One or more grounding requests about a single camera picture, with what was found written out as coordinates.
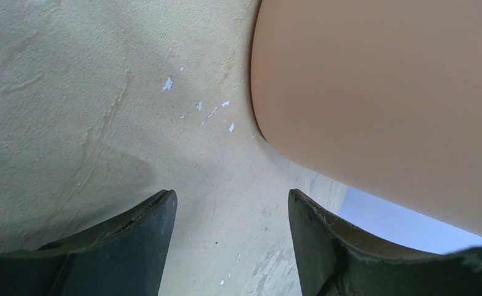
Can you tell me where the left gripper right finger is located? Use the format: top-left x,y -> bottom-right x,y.
288,189 -> 482,295

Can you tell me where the orange plastic bin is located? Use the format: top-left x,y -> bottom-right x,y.
250,1 -> 482,236

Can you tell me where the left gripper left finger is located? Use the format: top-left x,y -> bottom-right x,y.
0,190 -> 178,295

